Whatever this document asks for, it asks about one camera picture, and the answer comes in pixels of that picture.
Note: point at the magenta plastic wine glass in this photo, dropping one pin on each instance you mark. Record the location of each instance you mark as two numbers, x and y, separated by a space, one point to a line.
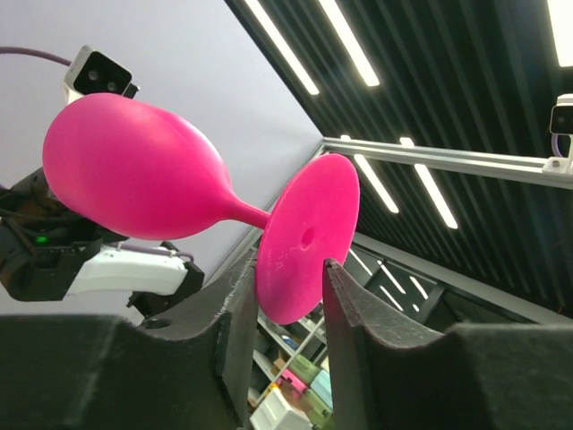
146 173

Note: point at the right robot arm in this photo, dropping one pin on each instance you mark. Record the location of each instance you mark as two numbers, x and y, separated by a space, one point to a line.
49 252

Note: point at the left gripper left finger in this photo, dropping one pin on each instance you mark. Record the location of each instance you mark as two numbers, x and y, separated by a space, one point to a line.
186 368

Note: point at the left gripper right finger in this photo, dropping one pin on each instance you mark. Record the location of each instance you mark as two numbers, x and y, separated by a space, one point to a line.
388 371

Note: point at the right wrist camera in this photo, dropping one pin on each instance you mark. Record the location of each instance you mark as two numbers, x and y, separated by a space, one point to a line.
91 71

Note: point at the storage shelf with boxes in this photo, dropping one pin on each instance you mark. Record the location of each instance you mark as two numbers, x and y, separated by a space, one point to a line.
290 383

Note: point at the overhead external camera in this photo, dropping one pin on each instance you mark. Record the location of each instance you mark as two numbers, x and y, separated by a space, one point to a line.
560 127

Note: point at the aluminium frame beam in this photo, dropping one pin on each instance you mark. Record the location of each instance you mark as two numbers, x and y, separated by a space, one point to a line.
536 171

